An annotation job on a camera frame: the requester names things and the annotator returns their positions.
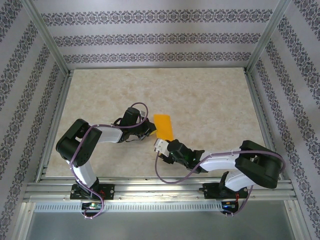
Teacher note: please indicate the orange paper sheet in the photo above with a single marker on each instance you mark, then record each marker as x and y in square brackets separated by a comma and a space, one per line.
[163, 127]

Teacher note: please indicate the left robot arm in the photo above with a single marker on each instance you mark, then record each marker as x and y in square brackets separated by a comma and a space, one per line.
[83, 175]

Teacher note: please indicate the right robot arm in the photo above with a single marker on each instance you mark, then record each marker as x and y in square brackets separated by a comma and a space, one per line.
[220, 160]

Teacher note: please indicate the small controller board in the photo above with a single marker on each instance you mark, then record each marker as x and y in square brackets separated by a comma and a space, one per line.
[228, 205]
[92, 205]

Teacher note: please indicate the grey metal panel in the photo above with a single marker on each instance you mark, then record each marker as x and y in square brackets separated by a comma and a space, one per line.
[160, 227]

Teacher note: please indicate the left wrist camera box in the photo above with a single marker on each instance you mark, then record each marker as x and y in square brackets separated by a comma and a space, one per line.
[143, 113]

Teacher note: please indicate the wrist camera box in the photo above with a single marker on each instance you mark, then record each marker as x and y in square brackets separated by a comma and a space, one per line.
[162, 146]
[143, 113]

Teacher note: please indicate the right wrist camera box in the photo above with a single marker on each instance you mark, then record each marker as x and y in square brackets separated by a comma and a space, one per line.
[162, 146]

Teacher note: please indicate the long aluminium mounting rail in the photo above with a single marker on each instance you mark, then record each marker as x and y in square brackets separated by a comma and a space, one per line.
[160, 190]

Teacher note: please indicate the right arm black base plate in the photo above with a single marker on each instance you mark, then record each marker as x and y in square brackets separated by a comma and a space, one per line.
[210, 191]

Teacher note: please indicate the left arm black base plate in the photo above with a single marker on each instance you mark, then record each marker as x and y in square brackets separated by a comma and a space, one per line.
[110, 191]

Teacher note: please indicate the aluminium side rail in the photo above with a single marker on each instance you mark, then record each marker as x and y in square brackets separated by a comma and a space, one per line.
[62, 100]
[257, 100]

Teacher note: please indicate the aluminium frame post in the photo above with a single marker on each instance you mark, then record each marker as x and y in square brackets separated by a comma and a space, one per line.
[266, 37]
[48, 37]

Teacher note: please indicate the aluminium frame bar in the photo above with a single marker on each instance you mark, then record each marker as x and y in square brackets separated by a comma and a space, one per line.
[295, 220]
[23, 220]

